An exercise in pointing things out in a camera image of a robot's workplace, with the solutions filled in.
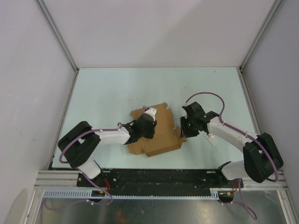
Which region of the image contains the brown cardboard box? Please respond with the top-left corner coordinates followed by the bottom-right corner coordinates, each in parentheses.
top-left (128, 102), bottom-right (187, 157)

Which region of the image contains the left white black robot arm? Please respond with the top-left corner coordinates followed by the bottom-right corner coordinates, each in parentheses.
top-left (57, 113), bottom-right (157, 187)

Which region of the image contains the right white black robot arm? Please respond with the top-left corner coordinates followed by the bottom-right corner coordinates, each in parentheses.
top-left (180, 102), bottom-right (284, 187)

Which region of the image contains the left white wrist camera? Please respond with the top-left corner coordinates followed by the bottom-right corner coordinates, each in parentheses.
top-left (142, 107), bottom-right (157, 120)

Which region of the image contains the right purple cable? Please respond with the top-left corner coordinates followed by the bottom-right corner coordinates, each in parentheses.
top-left (184, 92), bottom-right (281, 182)

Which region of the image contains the purple cable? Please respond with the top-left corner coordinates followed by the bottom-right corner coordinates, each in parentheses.
top-left (184, 92), bottom-right (281, 182)
top-left (59, 106), bottom-right (150, 164)

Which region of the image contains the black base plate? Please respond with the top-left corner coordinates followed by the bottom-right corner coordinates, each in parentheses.
top-left (77, 168), bottom-right (238, 189)

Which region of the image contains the grey slotted cable duct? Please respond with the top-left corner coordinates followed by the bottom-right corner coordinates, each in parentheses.
top-left (43, 189), bottom-right (219, 200)

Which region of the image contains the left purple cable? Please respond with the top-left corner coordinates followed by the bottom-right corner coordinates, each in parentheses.
top-left (59, 106), bottom-right (150, 164)

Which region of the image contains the aluminium rail beam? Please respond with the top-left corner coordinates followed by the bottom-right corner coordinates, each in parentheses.
top-left (34, 170), bottom-right (79, 189)

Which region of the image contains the right aluminium frame post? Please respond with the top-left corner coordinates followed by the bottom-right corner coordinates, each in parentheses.
top-left (239, 0), bottom-right (285, 71)

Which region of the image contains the aluminium frame post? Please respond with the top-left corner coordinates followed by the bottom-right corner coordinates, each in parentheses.
top-left (34, 0), bottom-right (78, 72)
top-left (239, 0), bottom-right (285, 71)

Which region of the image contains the left aluminium frame post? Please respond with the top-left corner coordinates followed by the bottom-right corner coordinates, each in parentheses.
top-left (34, 0), bottom-right (78, 72)

